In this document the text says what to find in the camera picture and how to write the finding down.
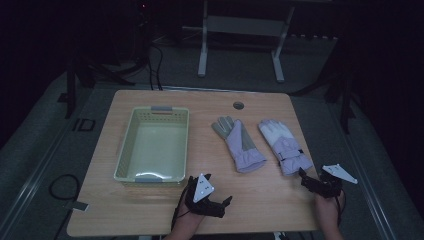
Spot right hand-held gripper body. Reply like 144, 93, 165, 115
313, 163, 359, 200

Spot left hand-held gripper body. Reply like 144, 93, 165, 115
184, 172, 225, 219

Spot lavender glove with white back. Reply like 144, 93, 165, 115
257, 118, 314, 177

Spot pale green plastic basket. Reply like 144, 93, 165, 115
113, 105, 190, 184

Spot lavender glove with grey palm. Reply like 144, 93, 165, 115
210, 115, 268, 174

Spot person's left hand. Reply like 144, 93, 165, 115
175, 196, 206, 234

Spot person's right hand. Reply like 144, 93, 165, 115
314, 190, 346, 232

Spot dark metal stand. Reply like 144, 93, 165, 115
289, 29, 359, 135

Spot black tripod stand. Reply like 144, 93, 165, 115
57, 0, 153, 120

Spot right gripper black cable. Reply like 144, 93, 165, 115
335, 189, 347, 228

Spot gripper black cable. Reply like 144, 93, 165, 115
335, 189, 347, 228
170, 181, 193, 232

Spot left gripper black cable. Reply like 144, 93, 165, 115
170, 181, 193, 232

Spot hanging black cables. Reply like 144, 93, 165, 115
145, 42, 165, 91

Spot looped black floor cable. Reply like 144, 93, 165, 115
48, 173, 82, 240

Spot white metal desk frame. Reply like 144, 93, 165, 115
181, 0, 338, 84

